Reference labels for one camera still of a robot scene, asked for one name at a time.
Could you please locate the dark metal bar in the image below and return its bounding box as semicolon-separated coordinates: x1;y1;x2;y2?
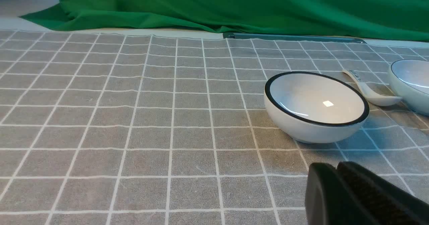
223;32;366;44

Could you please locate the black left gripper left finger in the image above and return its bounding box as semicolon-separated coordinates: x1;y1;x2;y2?
305;163;369;225

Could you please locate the pale bowl thin rim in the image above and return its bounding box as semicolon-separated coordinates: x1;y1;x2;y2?
388;59;429;116

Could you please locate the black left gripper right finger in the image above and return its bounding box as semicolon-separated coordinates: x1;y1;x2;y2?
337;161;428;225

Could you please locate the white spoon with characters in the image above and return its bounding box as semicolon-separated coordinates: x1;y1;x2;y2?
342;69;403;106

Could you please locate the white bowl black rim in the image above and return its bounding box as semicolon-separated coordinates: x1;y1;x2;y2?
264;71;370;144

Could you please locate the green backdrop cloth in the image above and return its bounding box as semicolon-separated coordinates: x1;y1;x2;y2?
21;0;429;42

